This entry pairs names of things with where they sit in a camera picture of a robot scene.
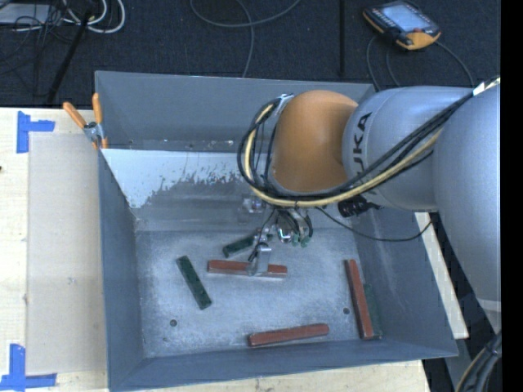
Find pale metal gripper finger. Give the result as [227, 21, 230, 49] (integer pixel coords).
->
[252, 226, 274, 246]
[248, 244, 274, 278]

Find dark green flat block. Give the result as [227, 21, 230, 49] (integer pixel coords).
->
[221, 234, 257, 259]
[175, 255, 214, 311]
[363, 283, 384, 340]

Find red-brown flat block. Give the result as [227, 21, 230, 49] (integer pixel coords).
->
[246, 323, 331, 349]
[206, 259, 288, 279]
[343, 258, 375, 341]

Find grey metal bin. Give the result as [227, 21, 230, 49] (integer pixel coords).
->
[94, 70, 459, 392]

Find pale wood flat board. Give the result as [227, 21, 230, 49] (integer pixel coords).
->
[25, 131, 109, 377]

